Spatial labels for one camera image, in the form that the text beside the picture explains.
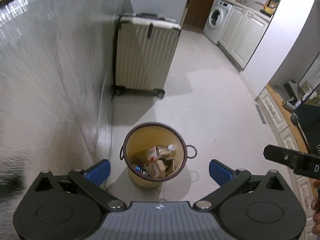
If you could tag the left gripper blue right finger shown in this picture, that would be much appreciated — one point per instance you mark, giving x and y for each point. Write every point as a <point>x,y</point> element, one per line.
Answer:
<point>220,173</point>

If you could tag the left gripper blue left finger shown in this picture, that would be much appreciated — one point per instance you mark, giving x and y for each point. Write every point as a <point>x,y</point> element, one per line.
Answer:
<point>98,173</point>

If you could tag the clear plastic water bottle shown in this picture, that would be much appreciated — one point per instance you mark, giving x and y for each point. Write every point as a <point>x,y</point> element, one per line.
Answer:
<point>160,151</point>

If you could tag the crushed blue soda can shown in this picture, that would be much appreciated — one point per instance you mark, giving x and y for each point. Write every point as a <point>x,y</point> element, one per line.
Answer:
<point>140,170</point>

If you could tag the brown cardboard box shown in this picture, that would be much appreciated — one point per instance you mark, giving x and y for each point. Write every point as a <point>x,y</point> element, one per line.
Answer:
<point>161,168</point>

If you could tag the brown-rimmed yellow trash bin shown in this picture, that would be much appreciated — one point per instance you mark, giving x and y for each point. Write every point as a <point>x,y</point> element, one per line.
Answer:
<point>143,137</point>

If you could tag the person's right hand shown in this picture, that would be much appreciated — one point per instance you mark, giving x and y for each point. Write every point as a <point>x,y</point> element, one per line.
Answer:
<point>315,206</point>

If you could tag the black letter board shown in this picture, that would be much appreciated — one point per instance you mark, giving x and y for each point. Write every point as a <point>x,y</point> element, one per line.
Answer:
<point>307,114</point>

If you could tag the beige ribbed suitcase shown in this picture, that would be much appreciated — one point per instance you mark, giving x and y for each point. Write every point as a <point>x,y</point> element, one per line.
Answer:
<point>145,47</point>

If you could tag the white kitchen cabinets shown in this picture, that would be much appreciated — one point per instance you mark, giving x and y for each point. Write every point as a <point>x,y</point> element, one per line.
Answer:
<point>242,33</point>

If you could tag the white washing machine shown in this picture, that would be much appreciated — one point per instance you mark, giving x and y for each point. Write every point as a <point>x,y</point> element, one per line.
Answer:
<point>216,20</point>

